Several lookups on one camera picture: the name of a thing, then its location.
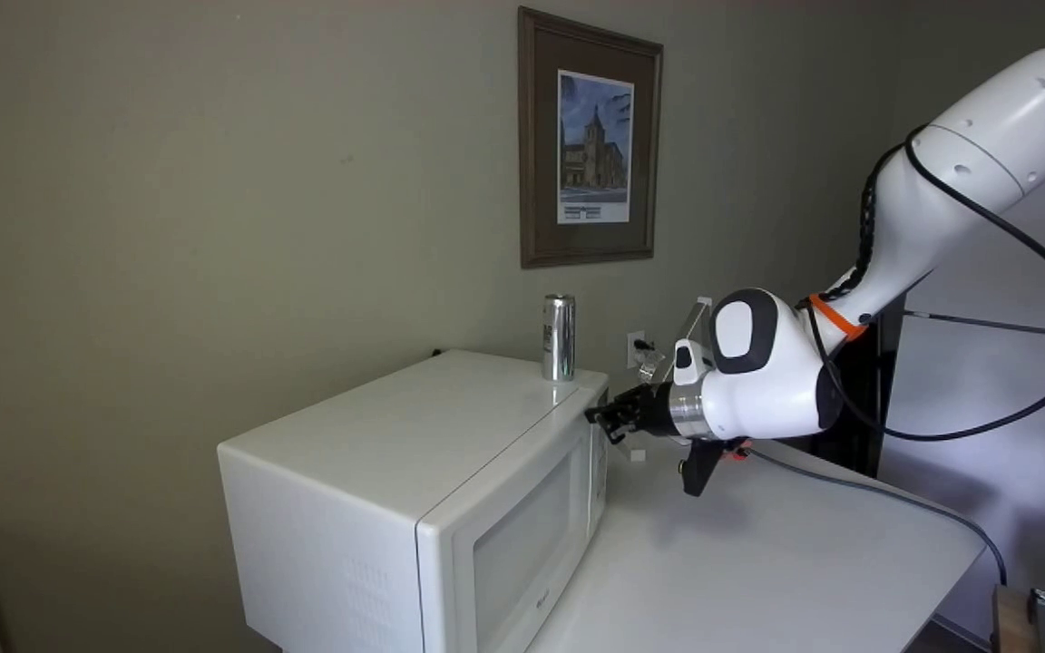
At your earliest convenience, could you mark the large white board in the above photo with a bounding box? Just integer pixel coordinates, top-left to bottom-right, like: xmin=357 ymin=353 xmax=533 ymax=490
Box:
xmin=882 ymin=167 xmax=1045 ymax=610

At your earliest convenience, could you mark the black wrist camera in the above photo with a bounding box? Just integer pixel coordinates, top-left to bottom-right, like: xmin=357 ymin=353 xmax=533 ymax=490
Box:
xmin=680 ymin=435 xmax=751 ymax=502

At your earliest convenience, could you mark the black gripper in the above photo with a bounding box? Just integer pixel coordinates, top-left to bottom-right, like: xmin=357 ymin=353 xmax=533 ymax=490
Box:
xmin=583 ymin=381 xmax=682 ymax=448

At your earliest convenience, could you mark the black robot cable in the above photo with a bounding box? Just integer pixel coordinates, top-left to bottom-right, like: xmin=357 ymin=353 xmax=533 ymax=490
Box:
xmin=793 ymin=125 xmax=1045 ymax=448

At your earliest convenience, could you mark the black power cable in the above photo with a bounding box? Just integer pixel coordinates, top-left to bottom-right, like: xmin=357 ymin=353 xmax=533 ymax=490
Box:
xmin=745 ymin=448 xmax=1013 ymax=590

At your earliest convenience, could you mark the tall silver can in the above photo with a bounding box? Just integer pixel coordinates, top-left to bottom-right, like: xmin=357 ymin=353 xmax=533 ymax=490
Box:
xmin=540 ymin=290 xmax=582 ymax=386

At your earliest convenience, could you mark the white microwave door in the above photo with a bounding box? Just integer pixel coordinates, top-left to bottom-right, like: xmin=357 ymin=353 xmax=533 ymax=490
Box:
xmin=415 ymin=404 xmax=612 ymax=653

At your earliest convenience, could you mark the brown framed picture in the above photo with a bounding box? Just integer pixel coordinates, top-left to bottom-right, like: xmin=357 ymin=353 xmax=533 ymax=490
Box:
xmin=514 ymin=5 xmax=669 ymax=271

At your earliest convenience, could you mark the white wall outlet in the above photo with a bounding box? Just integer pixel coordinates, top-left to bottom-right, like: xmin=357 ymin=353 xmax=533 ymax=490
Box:
xmin=625 ymin=330 xmax=659 ymax=375

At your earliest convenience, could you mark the white microwave body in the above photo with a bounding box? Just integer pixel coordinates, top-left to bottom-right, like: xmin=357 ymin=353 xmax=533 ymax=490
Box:
xmin=215 ymin=350 xmax=612 ymax=653

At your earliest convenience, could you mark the orange cable strap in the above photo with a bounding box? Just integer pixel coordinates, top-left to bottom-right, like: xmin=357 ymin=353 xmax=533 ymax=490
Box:
xmin=807 ymin=290 xmax=871 ymax=350

